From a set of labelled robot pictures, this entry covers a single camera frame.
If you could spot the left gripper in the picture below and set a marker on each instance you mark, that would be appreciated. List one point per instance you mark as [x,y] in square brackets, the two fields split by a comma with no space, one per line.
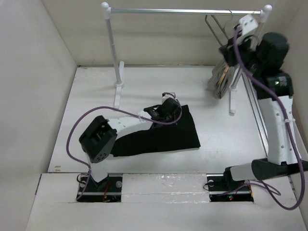
[173,120]

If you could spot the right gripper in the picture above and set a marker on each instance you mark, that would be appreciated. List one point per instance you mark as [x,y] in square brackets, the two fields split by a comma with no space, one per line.
[229,49]

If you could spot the black trousers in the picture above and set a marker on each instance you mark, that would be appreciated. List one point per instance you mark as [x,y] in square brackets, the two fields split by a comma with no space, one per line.
[175,137]

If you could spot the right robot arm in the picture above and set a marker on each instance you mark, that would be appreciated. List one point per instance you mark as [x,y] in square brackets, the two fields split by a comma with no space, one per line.
[274,92]

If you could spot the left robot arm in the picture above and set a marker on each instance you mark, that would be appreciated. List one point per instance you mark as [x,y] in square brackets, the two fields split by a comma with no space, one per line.
[101,134]

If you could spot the wooden hanger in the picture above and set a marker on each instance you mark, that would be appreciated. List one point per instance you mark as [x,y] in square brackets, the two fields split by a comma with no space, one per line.
[224,73]

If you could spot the grey hanging trousers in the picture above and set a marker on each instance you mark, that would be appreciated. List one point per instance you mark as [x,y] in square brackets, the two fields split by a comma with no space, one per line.
[219,90]

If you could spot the silver clothes rack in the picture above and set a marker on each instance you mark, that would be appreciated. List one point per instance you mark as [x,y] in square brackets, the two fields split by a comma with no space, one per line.
[165,37]

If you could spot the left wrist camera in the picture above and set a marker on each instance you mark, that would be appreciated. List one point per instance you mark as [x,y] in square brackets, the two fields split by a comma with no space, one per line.
[169,97]

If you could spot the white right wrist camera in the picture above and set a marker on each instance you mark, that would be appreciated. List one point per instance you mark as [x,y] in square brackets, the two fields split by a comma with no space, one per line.
[247,25]

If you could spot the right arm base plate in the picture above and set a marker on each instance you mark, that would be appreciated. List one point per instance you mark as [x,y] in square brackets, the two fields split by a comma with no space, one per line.
[221,190]

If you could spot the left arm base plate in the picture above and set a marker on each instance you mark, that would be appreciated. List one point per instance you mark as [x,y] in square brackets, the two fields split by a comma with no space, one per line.
[109,191]

